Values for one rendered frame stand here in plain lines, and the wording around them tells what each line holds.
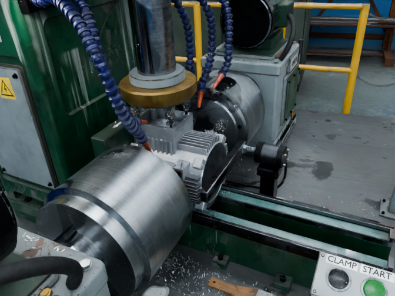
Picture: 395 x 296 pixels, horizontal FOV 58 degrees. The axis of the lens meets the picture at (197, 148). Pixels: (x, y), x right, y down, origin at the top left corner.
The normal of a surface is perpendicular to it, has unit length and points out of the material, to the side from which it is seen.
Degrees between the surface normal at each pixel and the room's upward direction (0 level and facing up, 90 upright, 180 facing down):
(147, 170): 28
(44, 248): 0
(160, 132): 90
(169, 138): 90
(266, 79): 90
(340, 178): 0
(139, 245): 83
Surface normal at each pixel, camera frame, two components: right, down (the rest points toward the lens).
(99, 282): 0.90, 0.19
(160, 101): 0.16, 0.50
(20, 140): -0.44, 0.48
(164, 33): 0.61, 0.38
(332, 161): -0.05, -0.86
